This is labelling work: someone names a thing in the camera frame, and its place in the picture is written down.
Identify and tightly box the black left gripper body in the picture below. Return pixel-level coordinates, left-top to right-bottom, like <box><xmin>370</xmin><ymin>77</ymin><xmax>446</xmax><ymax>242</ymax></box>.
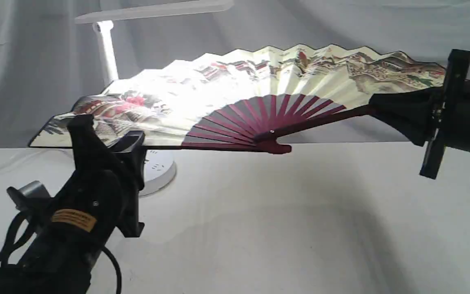
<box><xmin>51</xmin><ymin>115</ymin><xmax>146</xmax><ymax>262</ymax></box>

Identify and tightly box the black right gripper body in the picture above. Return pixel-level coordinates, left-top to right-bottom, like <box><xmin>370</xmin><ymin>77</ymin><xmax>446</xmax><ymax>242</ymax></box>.
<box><xmin>420</xmin><ymin>49</ymin><xmax>470</xmax><ymax>179</ymax></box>

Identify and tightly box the painted folding paper fan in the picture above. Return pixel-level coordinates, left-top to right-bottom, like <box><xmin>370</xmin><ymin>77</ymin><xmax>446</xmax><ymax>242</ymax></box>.
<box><xmin>28</xmin><ymin>44</ymin><xmax>446</xmax><ymax>153</ymax></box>

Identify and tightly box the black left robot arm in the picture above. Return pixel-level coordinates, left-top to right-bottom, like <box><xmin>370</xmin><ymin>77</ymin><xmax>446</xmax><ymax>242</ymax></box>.
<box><xmin>0</xmin><ymin>115</ymin><xmax>147</xmax><ymax>294</ymax></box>

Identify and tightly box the white desk lamp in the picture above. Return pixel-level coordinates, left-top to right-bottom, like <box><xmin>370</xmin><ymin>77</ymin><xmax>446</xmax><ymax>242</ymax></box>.
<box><xmin>75</xmin><ymin>0</ymin><xmax>234</xmax><ymax>197</ymax></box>

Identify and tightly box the grey backdrop curtain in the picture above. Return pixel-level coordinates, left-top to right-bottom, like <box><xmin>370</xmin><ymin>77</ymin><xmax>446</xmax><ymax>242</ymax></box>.
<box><xmin>0</xmin><ymin>0</ymin><xmax>470</xmax><ymax>148</ymax></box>

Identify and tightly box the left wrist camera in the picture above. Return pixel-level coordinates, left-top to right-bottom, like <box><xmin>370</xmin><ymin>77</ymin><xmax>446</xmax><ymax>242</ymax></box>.
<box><xmin>6</xmin><ymin>181</ymin><xmax>52</xmax><ymax>212</ymax></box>

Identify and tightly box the white power cable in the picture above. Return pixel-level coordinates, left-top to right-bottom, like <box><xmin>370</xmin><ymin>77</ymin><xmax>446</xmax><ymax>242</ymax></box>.
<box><xmin>0</xmin><ymin>148</ymin><xmax>68</xmax><ymax>182</ymax></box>

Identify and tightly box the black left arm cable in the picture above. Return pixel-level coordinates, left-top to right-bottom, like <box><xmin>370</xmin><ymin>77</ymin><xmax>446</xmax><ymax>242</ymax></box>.
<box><xmin>0</xmin><ymin>210</ymin><xmax>122</xmax><ymax>294</ymax></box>

